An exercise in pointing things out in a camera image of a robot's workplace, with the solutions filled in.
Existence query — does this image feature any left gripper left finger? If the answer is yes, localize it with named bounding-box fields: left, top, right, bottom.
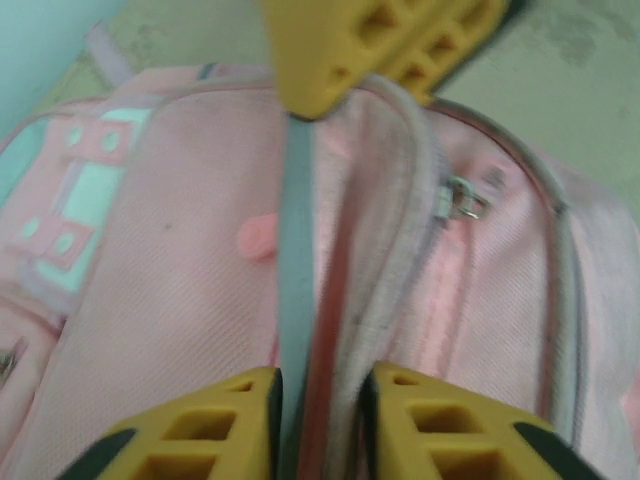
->
left=57, top=365, right=285, bottom=480

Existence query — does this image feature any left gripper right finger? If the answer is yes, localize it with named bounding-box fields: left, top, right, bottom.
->
left=359, top=361, right=609, bottom=480

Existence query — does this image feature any pink school backpack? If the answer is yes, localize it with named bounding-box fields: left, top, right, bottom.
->
left=0, top=29, right=640, bottom=480

